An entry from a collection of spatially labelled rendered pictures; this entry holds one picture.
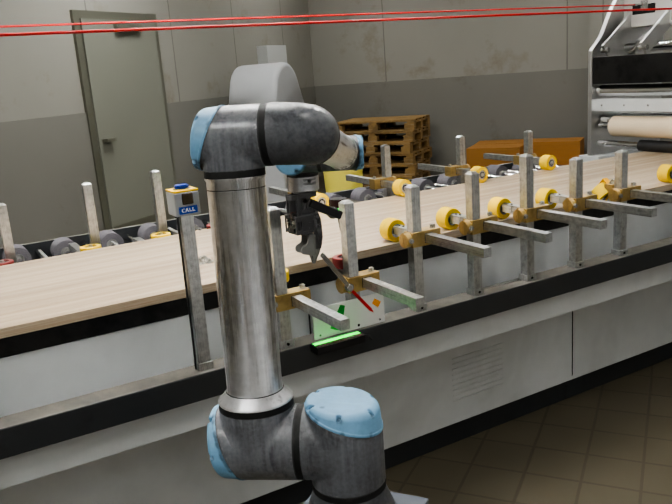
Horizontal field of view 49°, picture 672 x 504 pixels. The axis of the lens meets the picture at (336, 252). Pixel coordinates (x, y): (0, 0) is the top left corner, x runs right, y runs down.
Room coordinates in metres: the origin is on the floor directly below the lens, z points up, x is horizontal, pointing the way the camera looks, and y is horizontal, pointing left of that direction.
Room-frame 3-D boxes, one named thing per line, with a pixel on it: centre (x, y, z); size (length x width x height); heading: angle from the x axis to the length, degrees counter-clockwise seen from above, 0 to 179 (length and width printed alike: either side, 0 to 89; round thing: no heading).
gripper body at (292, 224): (2.05, 0.08, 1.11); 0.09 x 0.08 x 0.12; 119
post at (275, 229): (2.09, 0.18, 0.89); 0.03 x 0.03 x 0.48; 29
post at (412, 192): (2.33, -0.26, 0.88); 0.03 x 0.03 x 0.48; 29
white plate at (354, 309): (2.17, -0.03, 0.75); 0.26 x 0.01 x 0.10; 119
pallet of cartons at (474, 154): (8.82, -2.39, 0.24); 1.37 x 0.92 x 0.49; 64
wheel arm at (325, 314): (2.03, 0.10, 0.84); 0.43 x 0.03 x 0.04; 29
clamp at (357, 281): (2.22, -0.06, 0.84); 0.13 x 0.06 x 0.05; 119
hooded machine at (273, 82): (8.38, 0.63, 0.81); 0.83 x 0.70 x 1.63; 154
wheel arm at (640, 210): (2.66, -0.98, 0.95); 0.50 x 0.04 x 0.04; 29
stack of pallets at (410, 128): (9.69, -0.72, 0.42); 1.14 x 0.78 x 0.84; 64
